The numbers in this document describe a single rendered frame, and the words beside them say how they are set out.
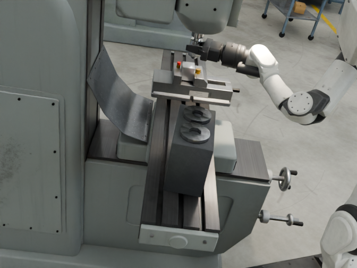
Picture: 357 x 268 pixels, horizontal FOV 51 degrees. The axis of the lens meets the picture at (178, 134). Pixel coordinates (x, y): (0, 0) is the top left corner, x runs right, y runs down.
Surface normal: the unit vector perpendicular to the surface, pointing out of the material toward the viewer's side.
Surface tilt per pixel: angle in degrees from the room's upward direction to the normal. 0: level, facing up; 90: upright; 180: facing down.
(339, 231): 90
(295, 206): 0
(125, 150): 90
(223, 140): 0
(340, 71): 51
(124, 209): 90
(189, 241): 90
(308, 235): 0
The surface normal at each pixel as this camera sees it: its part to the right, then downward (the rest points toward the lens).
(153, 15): -0.02, 0.58
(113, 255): 0.16, -0.80
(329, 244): -0.94, 0.05
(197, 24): -0.09, 0.89
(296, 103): -0.46, -0.27
